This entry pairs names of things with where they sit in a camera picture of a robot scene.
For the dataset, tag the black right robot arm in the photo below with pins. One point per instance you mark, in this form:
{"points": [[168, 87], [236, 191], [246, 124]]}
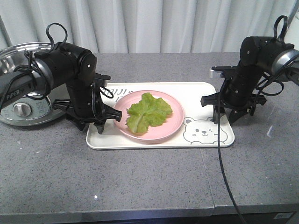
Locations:
{"points": [[263, 60]]}

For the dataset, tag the white kitchen appliance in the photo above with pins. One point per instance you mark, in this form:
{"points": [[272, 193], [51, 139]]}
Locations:
{"points": [[292, 35]]}

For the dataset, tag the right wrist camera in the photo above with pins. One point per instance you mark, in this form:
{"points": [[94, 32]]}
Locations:
{"points": [[222, 71]]}

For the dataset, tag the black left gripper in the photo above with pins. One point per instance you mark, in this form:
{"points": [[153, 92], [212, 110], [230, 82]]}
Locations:
{"points": [[85, 103]]}

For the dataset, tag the green lettuce leaf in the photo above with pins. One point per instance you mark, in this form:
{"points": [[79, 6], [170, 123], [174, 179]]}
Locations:
{"points": [[148, 112]]}

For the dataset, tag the pink round plate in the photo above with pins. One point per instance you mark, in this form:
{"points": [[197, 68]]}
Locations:
{"points": [[154, 134]]}

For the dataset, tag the green electric cooking pot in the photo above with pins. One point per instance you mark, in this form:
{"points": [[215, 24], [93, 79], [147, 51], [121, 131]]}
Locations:
{"points": [[26, 111]]}

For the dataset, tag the cream bear serving tray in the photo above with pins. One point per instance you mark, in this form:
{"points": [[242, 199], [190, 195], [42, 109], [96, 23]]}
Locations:
{"points": [[190, 124]]}

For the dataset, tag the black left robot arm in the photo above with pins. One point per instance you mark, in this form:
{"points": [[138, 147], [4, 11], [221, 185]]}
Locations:
{"points": [[39, 84]]}

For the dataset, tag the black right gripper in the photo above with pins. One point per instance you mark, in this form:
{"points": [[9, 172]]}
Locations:
{"points": [[238, 107]]}

